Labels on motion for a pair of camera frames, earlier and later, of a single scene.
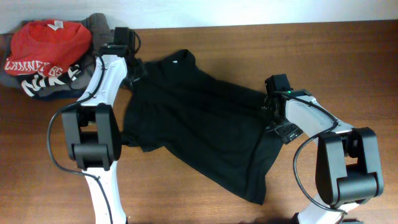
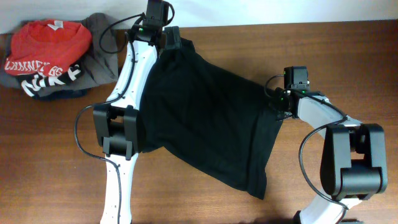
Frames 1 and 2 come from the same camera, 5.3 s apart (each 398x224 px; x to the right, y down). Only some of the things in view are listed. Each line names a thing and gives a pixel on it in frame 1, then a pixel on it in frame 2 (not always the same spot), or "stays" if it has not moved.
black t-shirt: [218, 127] stays
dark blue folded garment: [71, 94] stays
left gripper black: [139, 70] to [173, 37]
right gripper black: [286, 133] to [273, 101]
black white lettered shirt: [31, 83] stays
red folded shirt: [46, 46] stays
